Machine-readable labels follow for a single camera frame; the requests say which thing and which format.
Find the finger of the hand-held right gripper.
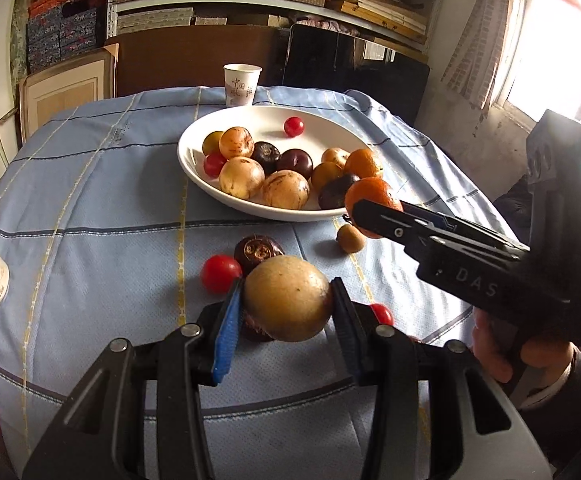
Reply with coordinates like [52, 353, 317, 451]
[401, 201, 531, 253]
[349, 198, 521, 263]

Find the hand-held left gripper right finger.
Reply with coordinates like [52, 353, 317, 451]
[329, 277, 554, 480]

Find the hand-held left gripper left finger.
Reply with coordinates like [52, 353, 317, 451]
[23, 277, 246, 480]

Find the tan round fruit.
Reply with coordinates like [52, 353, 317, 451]
[218, 156, 266, 199]
[243, 255, 334, 343]
[219, 126, 255, 159]
[262, 170, 311, 211]
[321, 147, 351, 168]

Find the dark purple round fruit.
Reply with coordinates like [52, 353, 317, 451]
[233, 234, 286, 276]
[250, 141, 282, 177]
[318, 173, 360, 211]
[240, 310, 277, 343]

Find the dark red plum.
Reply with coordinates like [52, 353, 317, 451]
[276, 149, 315, 180]

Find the white oval bowl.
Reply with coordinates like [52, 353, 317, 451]
[177, 105, 386, 223]

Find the person's right forearm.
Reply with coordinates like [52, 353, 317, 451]
[513, 347, 581, 463]

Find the person's right hand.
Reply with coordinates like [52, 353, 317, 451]
[472, 307, 576, 386]

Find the small brown-green fruit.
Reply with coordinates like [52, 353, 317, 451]
[337, 224, 367, 254]

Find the dark cloth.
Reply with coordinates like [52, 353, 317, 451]
[493, 177, 539, 233]

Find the yellow-orange round fruit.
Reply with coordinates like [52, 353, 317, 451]
[311, 161, 345, 193]

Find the black glossy panel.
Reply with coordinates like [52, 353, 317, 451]
[283, 24, 430, 131]

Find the blue plaid tablecloth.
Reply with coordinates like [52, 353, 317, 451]
[0, 85, 519, 480]

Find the checkered curtain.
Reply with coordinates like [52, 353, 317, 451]
[441, 0, 526, 111]

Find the small yellow-green fruit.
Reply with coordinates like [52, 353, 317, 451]
[202, 131, 224, 157]

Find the window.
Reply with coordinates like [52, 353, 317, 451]
[495, 0, 581, 131]

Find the white paper cup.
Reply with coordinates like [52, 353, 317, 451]
[223, 63, 262, 108]

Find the stack of wooden boxes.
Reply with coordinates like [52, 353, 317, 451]
[341, 0, 429, 45]

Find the brown wooden board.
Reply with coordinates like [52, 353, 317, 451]
[104, 26, 291, 98]

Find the white metal shelf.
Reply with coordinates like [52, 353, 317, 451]
[105, 0, 444, 56]

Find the stack of blue patterned boxes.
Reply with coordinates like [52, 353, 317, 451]
[26, 0, 99, 73]

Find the wooden picture frame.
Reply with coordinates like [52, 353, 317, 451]
[19, 50, 117, 145]

